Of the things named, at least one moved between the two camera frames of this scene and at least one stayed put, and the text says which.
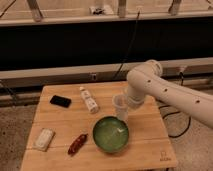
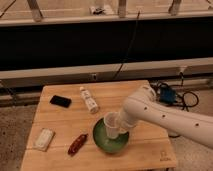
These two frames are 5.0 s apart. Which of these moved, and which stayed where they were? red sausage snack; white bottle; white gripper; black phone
Moved: white gripper
Stayed: red sausage snack; white bottle; black phone
